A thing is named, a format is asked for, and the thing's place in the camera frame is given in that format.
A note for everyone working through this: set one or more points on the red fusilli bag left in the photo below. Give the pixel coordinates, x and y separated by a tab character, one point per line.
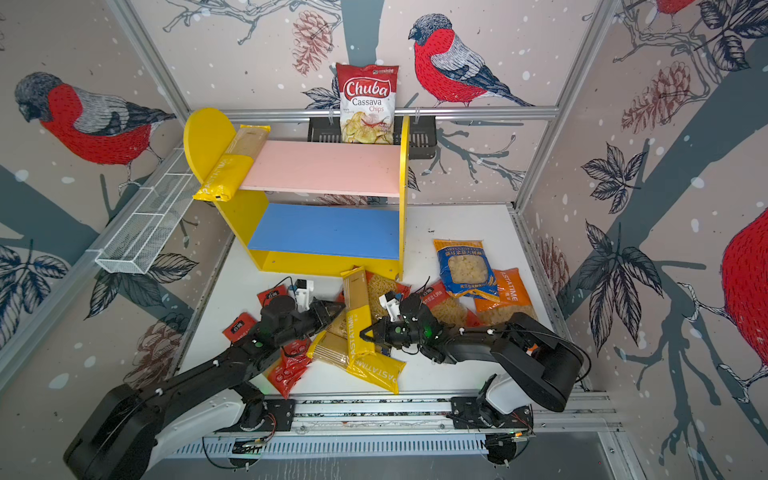
384	291

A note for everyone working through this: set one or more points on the red spaghetti pack inner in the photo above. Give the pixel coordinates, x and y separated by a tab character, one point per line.
267	296

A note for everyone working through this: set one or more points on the orange pasta bag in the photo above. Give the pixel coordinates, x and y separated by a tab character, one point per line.
513	298

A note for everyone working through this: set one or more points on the blue orecchiette pasta bag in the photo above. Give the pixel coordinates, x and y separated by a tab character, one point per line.
464	269

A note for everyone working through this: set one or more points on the black wall basket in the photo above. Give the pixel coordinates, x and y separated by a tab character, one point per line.
422	135

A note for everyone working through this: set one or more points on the Chuba cassava chips bag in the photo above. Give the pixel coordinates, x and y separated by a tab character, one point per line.
367	103

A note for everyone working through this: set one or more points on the red spaghetti pack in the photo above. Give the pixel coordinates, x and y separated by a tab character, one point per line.
240	327
267	296

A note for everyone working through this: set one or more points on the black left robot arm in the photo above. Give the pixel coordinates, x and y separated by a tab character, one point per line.
132	429

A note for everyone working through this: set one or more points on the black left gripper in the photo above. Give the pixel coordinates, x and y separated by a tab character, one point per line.
320	312

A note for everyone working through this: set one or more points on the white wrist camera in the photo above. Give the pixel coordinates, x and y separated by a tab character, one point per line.
303	293
391	303

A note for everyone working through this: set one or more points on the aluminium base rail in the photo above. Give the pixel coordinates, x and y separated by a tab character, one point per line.
324	427

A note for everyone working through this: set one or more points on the yellow spaghetti pack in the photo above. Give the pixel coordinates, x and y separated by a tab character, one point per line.
376	369
230	171
358	313

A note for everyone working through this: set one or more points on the red fusilli bag right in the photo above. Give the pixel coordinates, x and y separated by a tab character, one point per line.
447	309

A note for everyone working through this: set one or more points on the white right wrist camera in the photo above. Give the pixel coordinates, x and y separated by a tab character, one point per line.
391	303

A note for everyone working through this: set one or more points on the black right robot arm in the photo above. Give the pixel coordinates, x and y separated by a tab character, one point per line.
544	365

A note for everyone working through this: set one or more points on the red fusilli bag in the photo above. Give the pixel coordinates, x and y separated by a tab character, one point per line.
447	309
384	291

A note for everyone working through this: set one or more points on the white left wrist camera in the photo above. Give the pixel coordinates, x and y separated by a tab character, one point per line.
303	293

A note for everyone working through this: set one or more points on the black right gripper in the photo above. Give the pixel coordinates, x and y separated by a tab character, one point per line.
384	329

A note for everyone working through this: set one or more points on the white wire wall basket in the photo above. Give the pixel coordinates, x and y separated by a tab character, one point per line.
162	202

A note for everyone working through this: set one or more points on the red spaghetti pack outer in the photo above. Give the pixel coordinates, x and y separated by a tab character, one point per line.
240	327

